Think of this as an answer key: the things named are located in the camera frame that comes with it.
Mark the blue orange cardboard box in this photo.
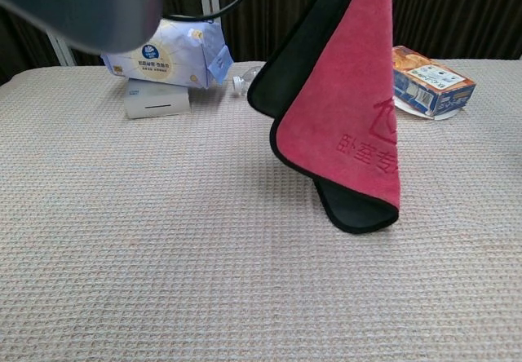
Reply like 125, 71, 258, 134
391, 45, 477, 121

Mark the blue white tissue pack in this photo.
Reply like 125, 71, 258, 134
100, 17, 234, 90

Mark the clear plastic water bottle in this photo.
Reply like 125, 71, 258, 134
232, 65, 264, 96

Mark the beige waffle tablecloth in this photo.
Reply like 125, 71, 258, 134
0, 58, 522, 362

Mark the dark brown curtain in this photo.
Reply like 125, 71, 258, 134
0, 0, 522, 86

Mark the small white box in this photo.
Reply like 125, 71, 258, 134
124, 78, 192, 119

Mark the slanted white frame post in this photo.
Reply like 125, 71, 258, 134
46, 31, 77, 68

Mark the pink towel with black trim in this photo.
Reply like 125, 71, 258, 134
246, 0, 400, 236

